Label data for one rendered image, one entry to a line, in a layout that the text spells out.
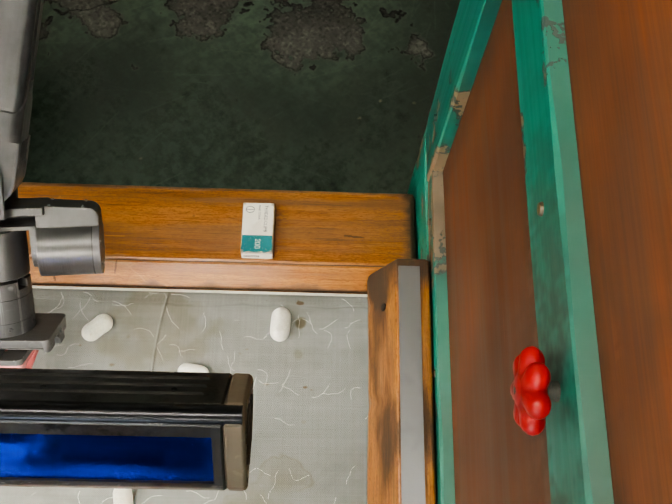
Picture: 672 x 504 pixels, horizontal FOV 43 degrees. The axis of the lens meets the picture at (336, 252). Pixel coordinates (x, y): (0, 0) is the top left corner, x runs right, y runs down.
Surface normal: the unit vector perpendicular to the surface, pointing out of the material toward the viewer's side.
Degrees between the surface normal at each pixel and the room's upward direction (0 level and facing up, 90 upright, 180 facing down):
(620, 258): 90
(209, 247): 0
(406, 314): 0
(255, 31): 0
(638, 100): 90
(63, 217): 38
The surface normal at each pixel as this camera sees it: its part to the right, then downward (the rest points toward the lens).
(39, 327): 0.02, -0.94
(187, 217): 0.04, -0.37
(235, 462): 0.01, 0.59
